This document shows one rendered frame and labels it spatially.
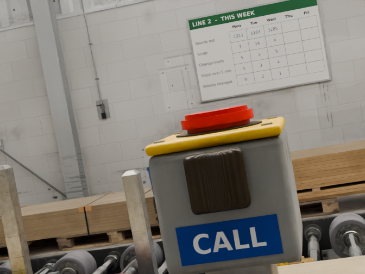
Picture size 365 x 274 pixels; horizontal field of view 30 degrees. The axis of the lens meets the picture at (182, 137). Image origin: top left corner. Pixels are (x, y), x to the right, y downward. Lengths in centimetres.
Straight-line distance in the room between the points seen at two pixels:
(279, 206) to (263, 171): 2
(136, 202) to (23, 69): 672
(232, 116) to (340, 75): 717
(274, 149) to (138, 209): 119
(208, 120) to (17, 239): 129
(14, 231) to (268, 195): 131
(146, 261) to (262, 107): 607
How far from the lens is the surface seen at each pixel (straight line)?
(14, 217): 161
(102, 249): 212
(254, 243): 35
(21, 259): 163
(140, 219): 152
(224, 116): 36
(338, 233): 187
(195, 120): 36
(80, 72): 793
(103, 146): 789
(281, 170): 34
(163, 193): 35
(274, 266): 38
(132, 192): 151
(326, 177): 628
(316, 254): 172
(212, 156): 33
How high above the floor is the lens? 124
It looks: 3 degrees down
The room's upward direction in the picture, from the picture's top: 10 degrees counter-clockwise
